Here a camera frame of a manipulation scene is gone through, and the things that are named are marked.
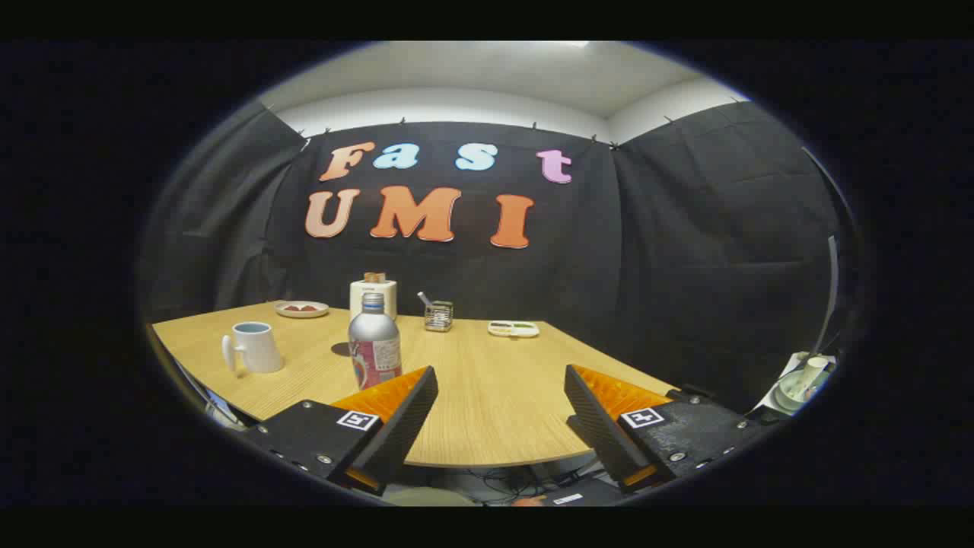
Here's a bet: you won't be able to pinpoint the black backdrop cloth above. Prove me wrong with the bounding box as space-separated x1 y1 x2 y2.
141 99 845 412

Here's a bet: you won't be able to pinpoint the grey vertical pole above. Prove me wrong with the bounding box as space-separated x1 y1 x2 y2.
810 236 838 358

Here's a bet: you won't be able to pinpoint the silver juice bottle pink label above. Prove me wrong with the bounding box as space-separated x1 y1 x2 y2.
348 293 402 391

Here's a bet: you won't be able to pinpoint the white toaster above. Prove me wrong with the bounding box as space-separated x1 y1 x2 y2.
349 279 399 320

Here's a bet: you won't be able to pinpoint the white cup blue inside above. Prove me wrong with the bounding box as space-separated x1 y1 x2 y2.
221 322 285 374

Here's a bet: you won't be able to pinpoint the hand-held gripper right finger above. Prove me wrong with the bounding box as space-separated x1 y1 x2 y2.
564 364 769 494

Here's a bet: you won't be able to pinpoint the wooden table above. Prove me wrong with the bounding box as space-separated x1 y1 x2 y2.
150 301 678 469

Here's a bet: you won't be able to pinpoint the white round container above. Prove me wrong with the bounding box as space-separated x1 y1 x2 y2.
772 354 836 416

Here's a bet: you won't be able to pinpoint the black cables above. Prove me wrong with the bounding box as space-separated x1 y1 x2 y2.
457 464 602 497

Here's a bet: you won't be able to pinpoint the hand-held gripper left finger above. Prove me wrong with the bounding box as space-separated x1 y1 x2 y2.
242 365 440 497

